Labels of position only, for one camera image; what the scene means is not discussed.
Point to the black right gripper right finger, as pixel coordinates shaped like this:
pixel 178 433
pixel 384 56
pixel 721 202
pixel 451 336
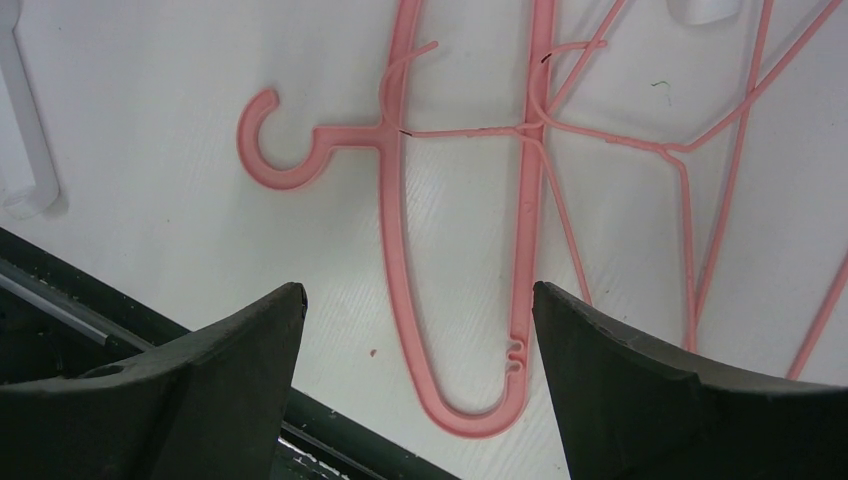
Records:
pixel 631 406

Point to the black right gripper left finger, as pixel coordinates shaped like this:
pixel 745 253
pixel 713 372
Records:
pixel 208 405

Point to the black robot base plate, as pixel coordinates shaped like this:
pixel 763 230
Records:
pixel 58 322

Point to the pink plastic hanger lowest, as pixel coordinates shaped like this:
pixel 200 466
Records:
pixel 388 141

